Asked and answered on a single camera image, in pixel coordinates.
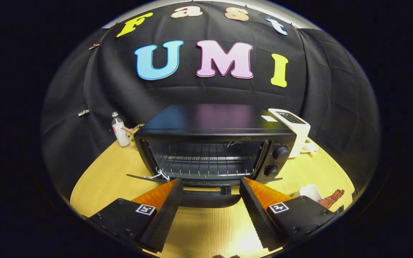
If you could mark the pink clip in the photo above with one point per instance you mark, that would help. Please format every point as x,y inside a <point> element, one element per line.
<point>93,46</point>

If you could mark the black toaster oven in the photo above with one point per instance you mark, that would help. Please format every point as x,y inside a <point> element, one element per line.
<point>210,122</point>

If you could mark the metal clip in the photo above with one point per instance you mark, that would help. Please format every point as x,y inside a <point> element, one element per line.
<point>83,113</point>

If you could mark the brown meat slice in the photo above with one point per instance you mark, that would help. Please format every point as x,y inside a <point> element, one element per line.
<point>330,200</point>

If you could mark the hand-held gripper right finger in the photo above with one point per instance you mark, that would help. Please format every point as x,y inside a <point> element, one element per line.
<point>258,215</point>

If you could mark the clear plastic bottle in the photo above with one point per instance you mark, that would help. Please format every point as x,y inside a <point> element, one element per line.
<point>120,134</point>

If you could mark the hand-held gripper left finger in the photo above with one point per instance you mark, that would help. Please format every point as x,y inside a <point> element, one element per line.
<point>165,215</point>

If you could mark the white divided bean dish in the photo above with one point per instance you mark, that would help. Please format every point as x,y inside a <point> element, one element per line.
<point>308,147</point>

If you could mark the white ribbed tray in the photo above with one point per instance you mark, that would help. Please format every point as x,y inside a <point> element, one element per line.
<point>312,191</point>

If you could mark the pink striped straw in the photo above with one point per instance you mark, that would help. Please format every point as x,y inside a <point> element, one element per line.
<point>127,129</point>

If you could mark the white toaster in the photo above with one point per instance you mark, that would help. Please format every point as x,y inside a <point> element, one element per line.
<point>301,138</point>

